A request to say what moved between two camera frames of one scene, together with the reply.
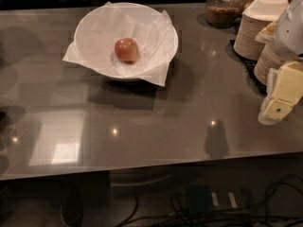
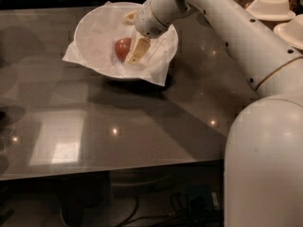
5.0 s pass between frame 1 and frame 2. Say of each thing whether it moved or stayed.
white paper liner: stayed
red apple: stayed
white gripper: moved
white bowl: stayed
